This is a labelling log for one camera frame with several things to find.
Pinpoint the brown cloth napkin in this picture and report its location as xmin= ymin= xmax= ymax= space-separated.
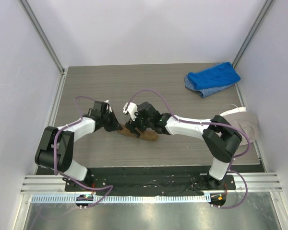
xmin=118 ymin=127 xmax=159 ymax=141

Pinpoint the blue white checkered cloth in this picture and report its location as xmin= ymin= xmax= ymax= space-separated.
xmin=184 ymin=76 xmax=233 ymax=98

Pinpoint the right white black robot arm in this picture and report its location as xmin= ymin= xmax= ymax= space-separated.
xmin=123 ymin=102 xmax=242 ymax=189

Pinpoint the grey white cap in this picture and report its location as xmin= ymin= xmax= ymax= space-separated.
xmin=219 ymin=104 xmax=259 ymax=143

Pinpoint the aluminium frame post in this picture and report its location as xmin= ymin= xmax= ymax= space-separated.
xmin=18 ymin=0 xmax=65 ymax=74
xmin=232 ymin=0 xmax=276 ymax=69

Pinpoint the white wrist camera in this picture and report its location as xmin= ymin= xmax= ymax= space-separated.
xmin=123 ymin=102 xmax=139 ymax=121
xmin=104 ymin=100 xmax=112 ymax=113

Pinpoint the left aluminium frame post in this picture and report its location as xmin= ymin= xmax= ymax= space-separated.
xmin=18 ymin=0 xmax=65 ymax=74

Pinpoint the front aluminium rail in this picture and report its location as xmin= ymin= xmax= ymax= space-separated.
xmin=21 ymin=172 xmax=283 ymax=194

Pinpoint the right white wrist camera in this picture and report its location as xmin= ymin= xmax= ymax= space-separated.
xmin=123 ymin=102 xmax=139 ymax=121

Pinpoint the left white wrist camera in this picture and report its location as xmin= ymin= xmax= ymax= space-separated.
xmin=104 ymin=100 xmax=112 ymax=113

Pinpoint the slotted white cable duct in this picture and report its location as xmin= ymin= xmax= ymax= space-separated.
xmin=31 ymin=193 xmax=211 ymax=204

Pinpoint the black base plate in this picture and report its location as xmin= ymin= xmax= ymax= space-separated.
xmin=36 ymin=165 xmax=266 ymax=196

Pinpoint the right aluminium frame post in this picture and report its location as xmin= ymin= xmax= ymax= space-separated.
xmin=232 ymin=0 xmax=276 ymax=69

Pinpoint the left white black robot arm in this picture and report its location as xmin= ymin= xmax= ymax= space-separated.
xmin=35 ymin=100 xmax=122 ymax=191

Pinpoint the blue folded cloth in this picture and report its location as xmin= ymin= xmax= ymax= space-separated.
xmin=187 ymin=62 xmax=240 ymax=90

